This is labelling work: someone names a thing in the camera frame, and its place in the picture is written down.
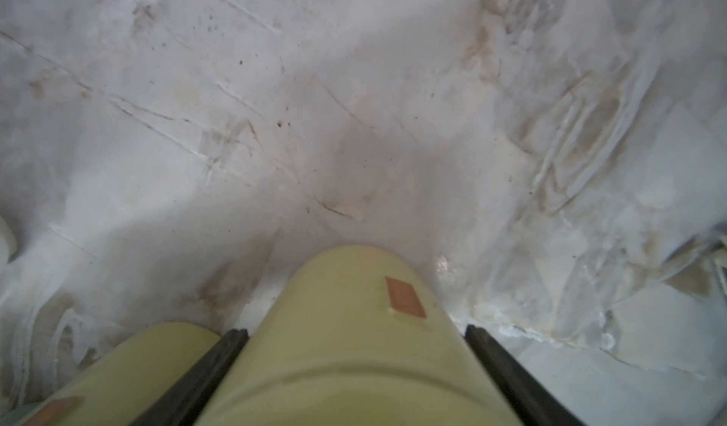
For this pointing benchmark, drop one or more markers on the yellow-green tea canister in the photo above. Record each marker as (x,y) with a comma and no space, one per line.
(126,382)
(357,338)

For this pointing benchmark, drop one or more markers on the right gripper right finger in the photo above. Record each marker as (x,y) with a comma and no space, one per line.
(529,399)

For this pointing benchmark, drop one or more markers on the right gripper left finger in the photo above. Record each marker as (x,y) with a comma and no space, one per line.
(187,398)

